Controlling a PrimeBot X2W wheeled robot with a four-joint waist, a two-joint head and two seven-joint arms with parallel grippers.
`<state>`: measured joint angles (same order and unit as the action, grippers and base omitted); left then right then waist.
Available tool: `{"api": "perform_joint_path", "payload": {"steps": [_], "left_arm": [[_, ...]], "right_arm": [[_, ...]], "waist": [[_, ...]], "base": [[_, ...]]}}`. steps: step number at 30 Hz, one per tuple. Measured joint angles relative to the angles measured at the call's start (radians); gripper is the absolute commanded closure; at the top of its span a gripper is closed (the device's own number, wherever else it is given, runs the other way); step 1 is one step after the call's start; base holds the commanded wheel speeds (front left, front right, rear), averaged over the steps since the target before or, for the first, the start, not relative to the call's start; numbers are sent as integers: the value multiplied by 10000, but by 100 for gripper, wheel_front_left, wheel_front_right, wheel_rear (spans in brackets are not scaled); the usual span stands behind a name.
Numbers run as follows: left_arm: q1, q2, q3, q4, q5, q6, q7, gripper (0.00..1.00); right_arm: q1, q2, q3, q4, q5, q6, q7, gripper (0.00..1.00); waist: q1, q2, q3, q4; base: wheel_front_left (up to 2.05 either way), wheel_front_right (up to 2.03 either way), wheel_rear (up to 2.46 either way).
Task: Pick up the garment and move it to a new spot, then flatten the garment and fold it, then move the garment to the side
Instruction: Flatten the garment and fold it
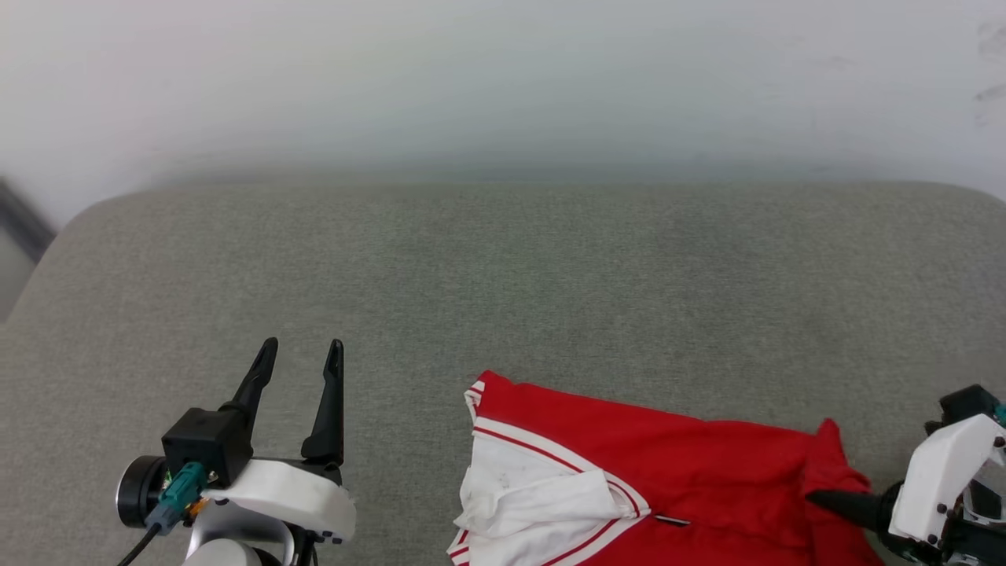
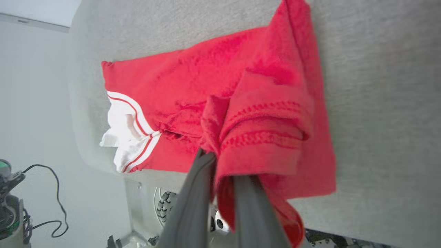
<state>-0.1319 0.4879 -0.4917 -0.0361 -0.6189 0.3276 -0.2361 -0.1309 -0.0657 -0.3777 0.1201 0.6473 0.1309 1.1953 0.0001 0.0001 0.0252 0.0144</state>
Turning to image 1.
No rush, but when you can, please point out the thin black cable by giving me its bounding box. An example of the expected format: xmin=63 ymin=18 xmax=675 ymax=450
xmin=116 ymin=523 xmax=163 ymax=566

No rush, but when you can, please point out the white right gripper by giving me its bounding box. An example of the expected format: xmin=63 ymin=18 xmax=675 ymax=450
xmin=805 ymin=413 xmax=1006 ymax=564

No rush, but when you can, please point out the red and white jersey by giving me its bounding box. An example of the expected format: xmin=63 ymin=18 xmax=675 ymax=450
xmin=446 ymin=369 xmax=885 ymax=566

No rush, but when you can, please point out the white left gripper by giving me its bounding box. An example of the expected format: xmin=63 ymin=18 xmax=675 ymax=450
xmin=204 ymin=337 xmax=357 ymax=543

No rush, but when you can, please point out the teal left camera connector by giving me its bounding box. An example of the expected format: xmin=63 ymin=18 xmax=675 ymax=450
xmin=145 ymin=461 xmax=208 ymax=535

